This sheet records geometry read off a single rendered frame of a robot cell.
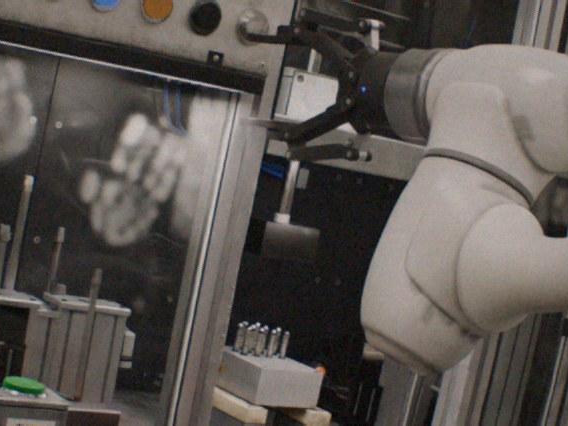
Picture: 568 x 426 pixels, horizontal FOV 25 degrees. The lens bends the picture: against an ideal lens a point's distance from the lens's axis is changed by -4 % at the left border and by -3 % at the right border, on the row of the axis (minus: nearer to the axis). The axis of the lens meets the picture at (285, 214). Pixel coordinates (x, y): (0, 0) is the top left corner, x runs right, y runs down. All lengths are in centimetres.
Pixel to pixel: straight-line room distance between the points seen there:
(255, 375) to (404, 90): 61
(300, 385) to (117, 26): 58
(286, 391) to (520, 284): 73
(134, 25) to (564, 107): 50
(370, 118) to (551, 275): 31
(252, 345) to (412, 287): 75
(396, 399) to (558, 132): 91
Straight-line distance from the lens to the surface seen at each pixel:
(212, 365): 148
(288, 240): 172
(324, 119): 129
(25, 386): 125
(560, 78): 107
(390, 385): 192
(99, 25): 134
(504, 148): 107
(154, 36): 137
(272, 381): 168
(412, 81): 116
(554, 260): 99
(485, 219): 102
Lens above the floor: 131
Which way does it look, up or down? 3 degrees down
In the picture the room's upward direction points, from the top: 12 degrees clockwise
